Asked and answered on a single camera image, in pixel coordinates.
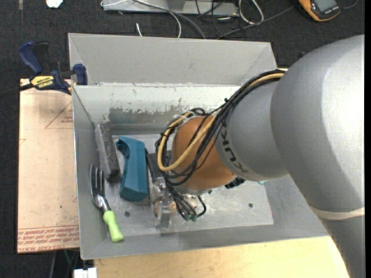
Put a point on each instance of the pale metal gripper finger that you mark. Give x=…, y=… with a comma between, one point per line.
x=165, y=220

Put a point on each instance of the dark grey felt eraser block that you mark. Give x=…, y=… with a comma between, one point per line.
x=108, y=152

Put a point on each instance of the brown cardboard board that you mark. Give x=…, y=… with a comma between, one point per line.
x=46, y=161

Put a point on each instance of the grey metal bin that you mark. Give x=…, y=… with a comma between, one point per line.
x=162, y=59

